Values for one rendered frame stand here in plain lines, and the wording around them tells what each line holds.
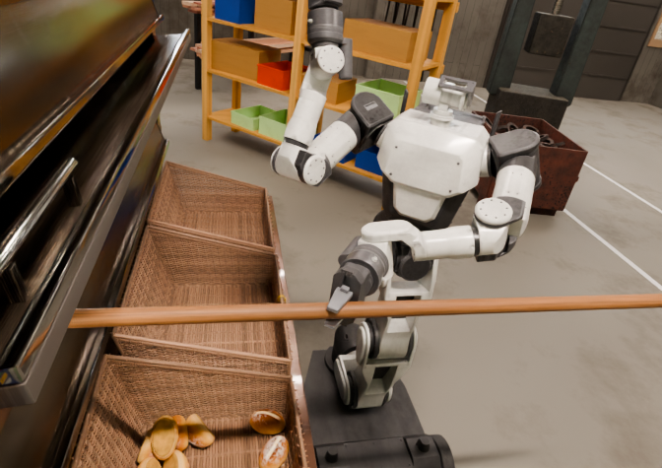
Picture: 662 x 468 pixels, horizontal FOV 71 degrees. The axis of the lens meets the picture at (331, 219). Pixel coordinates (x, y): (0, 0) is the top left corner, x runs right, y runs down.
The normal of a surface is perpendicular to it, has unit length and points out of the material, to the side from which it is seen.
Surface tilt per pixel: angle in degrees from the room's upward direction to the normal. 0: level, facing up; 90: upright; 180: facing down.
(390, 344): 86
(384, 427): 0
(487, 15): 90
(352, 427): 0
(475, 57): 90
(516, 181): 20
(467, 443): 0
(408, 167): 90
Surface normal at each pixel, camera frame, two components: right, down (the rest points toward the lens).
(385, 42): -0.60, 0.32
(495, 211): -0.10, -0.70
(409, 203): -0.40, 0.40
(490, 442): 0.13, -0.87
